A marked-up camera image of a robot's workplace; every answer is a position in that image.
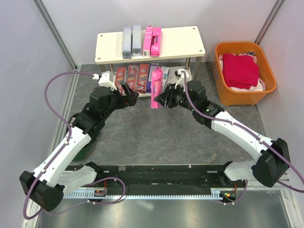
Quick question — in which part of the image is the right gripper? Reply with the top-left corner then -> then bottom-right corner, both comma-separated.
154,81 -> 196,112

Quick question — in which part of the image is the red 3D toothpaste box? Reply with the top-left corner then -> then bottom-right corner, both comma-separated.
135,64 -> 150,94

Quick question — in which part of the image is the pink box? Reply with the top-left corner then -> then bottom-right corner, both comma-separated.
150,27 -> 162,57
142,25 -> 153,57
151,67 -> 163,109

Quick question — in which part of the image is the silver backed toothpaste box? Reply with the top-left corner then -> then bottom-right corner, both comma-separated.
126,65 -> 139,91

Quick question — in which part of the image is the silver red toothpaste box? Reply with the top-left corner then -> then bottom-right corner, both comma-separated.
114,66 -> 126,95

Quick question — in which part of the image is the white RiO toothpaste box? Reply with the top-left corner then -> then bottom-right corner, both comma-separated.
161,66 -> 170,91

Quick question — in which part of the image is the purple toothpaste box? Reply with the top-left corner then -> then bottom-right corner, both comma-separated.
146,63 -> 159,94

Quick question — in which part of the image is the clear Protefix box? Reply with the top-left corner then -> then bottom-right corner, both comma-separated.
122,26 -> 132,59
132,24 -> 142,56

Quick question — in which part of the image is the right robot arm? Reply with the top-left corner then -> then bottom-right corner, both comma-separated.
154,81 -> 290,188

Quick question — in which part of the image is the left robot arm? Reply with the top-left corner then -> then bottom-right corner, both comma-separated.
19,83 -> 139,211

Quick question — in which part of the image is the white two-tier shelf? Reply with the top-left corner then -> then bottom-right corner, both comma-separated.
95,26 -> 205,77

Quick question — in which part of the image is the orange plastic basket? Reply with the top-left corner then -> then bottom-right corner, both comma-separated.
213,42 -> 277,106

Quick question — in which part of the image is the red folded cloth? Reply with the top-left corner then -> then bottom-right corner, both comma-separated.
222,54 -> 259,89

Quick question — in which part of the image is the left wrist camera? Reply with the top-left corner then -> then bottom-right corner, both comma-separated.
93,71 -> 117,91

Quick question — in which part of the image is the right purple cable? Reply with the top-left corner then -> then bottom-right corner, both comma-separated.
178,69 -> 304,206

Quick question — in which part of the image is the purple cable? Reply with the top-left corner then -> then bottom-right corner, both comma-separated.
178,69 -> 304,206
23,71 -> 126,219

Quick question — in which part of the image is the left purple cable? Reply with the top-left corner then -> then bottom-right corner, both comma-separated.
23,71 -> 126,219

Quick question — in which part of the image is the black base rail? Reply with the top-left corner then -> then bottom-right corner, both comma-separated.
86,161 -> 246,191

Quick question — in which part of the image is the slotted cable duct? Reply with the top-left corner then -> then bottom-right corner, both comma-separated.
64,188 -> 236,201

